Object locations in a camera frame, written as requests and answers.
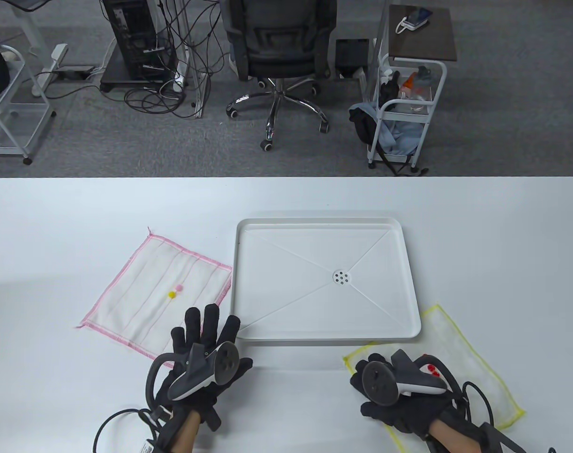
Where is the person's left hand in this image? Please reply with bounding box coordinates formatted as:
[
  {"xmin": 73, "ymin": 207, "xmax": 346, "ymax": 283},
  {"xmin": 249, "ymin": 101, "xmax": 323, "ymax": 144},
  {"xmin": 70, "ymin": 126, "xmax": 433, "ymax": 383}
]
[{"xmin": 155, "ymin": 303, "xmax": 254, "ymax": 416}]

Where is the person's right hand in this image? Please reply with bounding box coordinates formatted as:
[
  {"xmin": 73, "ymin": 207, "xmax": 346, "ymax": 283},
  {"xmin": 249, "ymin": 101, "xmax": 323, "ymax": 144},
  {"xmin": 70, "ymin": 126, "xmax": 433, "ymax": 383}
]
[{"xmin": 350, "ymin": 350, "xmax": 457, "ymax": 432}]

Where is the pink-edged white dish cloth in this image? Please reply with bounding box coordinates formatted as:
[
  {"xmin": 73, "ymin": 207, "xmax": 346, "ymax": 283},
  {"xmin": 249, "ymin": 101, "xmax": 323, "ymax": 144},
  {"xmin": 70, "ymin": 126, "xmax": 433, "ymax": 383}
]
[{"xmin": 76, "ymin": 227, "xmax": 233, "ymax": 363}]

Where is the yellow-edged white dish cloth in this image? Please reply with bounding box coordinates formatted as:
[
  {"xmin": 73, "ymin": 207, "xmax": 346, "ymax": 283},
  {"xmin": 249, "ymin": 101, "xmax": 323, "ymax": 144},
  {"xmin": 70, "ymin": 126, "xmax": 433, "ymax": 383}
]
[{"xmin": 342, "ymin": 304, "xmax": 526, "ymax": 449}]

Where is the person's left forearm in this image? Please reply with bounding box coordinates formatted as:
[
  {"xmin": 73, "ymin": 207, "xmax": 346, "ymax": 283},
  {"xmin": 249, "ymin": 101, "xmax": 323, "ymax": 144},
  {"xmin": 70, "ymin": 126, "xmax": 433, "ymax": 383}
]
[{"xmin": 171, "ymin": 411, "xmax": 202, "ymax": 453}]

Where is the black forearm module box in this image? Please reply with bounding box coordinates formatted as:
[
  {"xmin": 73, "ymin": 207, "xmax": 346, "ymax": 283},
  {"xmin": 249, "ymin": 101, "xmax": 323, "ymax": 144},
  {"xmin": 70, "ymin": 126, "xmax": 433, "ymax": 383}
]
[{"xmin": 461, "ymin": 420, "xmax": 527, "ymax": 453}]

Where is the person's right forearm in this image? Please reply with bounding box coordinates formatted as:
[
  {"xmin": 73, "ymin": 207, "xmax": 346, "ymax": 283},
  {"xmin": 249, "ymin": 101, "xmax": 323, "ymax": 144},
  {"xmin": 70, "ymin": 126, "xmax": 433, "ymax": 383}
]
[{"xmin": 428, "ymin": 418, "xmax": 462, "ymax": 453}]

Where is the light blue cloth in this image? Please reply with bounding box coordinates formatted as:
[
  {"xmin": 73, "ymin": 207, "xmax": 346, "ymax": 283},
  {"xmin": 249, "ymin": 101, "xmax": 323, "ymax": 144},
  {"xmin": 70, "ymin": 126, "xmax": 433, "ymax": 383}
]
[{"xmin": 362, "ymin": 101, "xmax": 421, "ymax": 156}]

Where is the white plastic tray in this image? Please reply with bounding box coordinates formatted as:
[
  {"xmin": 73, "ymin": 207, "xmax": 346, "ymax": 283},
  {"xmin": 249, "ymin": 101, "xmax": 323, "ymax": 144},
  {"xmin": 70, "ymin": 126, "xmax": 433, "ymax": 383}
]
[{"xmin": 230, "ymin": 218, "xmax": 422, "ymax": 346}]

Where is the white rolling cart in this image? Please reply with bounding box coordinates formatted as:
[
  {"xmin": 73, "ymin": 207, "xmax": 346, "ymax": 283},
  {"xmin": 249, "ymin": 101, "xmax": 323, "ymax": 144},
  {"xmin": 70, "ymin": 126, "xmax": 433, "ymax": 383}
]
[
  {"xmin": 0, "ymin": 45, "xmax": 57, "ymax": 165},
  {"xmin": 366, "ymin": 59, "xmax": 448, "ymax": 170}
]

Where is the black backpack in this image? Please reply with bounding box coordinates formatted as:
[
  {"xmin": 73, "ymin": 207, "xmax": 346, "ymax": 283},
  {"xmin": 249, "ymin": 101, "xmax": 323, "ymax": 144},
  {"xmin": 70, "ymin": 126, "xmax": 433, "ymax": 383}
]
[{"xmin": 349, "ymin": 106, "xmax": 428, "ymax": 176}]

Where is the black floor socket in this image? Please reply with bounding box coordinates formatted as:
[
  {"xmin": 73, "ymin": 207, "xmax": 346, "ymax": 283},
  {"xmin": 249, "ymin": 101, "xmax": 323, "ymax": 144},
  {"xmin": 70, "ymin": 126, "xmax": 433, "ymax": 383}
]
[{"xmin": 55, "ymin": 66, "xmax": 96, "ymax": 80}]

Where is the white desk leg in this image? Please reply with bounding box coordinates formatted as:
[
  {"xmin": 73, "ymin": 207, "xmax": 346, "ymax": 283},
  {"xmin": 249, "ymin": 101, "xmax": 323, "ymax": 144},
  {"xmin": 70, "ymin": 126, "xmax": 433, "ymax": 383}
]
[{"xmin": 13, "ymin": 0, "xmax": 69, "ymax": 97}]

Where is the black computer tower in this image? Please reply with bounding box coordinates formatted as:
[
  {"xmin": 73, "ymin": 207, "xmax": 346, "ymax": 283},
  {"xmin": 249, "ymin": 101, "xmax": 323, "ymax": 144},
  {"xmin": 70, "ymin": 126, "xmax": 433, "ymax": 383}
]
[{"xmin": 100, "ymin": 0, "xmax": 178, "ymax": 92}]

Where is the black office chair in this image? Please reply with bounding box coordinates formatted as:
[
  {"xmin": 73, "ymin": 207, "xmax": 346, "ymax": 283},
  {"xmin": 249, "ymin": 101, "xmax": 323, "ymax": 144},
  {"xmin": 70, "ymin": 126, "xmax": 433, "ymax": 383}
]
[{"xmin": 219, "ymin": 0, "xmax": 340, "ymax": 152}]

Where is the black handheld tool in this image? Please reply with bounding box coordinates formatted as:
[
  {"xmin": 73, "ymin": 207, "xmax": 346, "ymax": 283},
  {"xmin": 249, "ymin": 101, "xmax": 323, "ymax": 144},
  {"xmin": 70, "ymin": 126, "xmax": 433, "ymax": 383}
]
[{"xmin": 380, "ymin": 71, "xmax": 401, "ymax": 111}]

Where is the black box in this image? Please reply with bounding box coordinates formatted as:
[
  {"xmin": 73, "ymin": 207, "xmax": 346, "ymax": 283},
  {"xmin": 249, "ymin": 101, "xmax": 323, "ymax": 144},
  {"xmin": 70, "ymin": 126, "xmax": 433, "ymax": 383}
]
[{"xmin": 335, "ymin": 39, "xmax": 371, "ymax": 79}]

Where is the orange white bottle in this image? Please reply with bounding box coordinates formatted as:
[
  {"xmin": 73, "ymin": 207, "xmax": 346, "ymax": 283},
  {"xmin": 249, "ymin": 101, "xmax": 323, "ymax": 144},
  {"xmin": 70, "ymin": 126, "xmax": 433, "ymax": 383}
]
[{"xmin": 399, "ymin": 72, "xmax": 418, "ymax": 100}]

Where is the clear bottle grey cap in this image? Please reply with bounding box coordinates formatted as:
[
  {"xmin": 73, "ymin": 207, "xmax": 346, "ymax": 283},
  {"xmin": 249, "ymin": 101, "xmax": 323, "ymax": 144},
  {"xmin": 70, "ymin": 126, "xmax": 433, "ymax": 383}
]
[{"xmin": 409, "ymin": 65, "xmax": 434, "ymax": 114}]

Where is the brown side table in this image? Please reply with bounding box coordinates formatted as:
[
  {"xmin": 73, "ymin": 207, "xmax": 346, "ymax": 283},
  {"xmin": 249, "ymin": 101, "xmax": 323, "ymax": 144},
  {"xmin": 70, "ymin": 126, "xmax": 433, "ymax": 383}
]
[{"xmin": 389, "ymin": 5, "xmax": 457, "ymax": 62}]

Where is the blue smartphone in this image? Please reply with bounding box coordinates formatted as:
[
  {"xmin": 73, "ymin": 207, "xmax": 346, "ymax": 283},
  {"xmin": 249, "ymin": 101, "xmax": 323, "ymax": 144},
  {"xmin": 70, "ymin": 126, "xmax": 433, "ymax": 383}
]
[{"xmin": 396, "ymin": 8, "xmax": 432, "ymax": 34}]

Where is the black glove cable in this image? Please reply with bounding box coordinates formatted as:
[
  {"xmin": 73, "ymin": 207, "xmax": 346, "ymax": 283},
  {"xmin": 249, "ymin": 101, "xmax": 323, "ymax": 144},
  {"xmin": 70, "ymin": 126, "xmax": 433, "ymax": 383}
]
[
  {"xmin": 94, "ymin": 408, "xmax": 174, "ymax": 453},
  {"xmin": 461, "ymin": 381, "xmax": 494, "ymax": 425}
]

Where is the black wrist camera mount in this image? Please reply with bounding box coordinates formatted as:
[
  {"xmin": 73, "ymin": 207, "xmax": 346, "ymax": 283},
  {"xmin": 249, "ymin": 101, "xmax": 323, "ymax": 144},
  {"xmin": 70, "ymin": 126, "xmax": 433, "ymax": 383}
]
[{"xmin": 202, "ymin": 403, "xmax": 222, "ymax": 432}]

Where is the tangle of black cables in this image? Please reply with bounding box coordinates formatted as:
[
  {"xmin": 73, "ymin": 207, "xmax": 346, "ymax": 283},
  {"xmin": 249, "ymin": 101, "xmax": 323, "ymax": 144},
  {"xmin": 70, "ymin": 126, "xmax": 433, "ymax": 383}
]
[{"xmin": 105, "ymin": 0, "xmax": 230, "ymax": 118}]

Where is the white metal desk frame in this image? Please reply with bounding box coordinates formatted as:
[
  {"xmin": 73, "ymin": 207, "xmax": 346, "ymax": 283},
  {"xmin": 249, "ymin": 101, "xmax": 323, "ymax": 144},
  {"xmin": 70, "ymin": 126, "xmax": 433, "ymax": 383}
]
[{"xmin": 173, "ymin": 0, "xmax": 209, "ymax": 118}]

